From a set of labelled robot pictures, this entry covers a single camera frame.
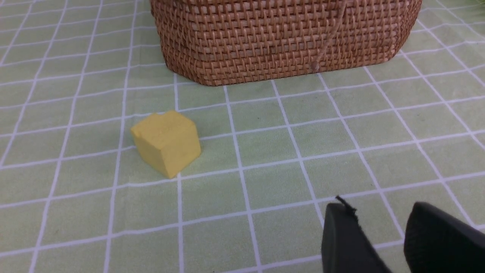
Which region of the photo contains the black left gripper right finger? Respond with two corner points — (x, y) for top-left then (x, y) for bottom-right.
(404, 201), (485, 273)

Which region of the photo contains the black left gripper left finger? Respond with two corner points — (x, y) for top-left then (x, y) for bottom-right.
(321, 195), (391, 273)

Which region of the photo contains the yellow foam cube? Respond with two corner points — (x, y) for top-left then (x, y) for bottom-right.
(130, 110), (202, 179)

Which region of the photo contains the woven wicker basket green lining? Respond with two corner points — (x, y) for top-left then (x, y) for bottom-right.
(150, 0), (422, 86)

